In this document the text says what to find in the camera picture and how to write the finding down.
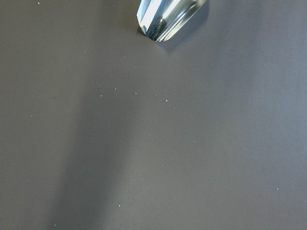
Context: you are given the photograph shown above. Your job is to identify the metal scoop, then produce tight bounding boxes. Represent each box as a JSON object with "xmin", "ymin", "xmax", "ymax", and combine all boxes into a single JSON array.
[{"xmin": 136, "ymin": 0, "xmax": 207, "ymax": 42}]

